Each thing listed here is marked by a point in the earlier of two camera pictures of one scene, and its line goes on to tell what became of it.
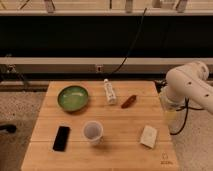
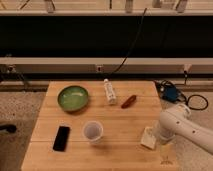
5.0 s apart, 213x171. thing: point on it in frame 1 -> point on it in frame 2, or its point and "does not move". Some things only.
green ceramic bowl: [73, 98] does not move
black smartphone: [61, 138] does not move
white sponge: [149, 136] does not move
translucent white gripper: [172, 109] -> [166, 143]
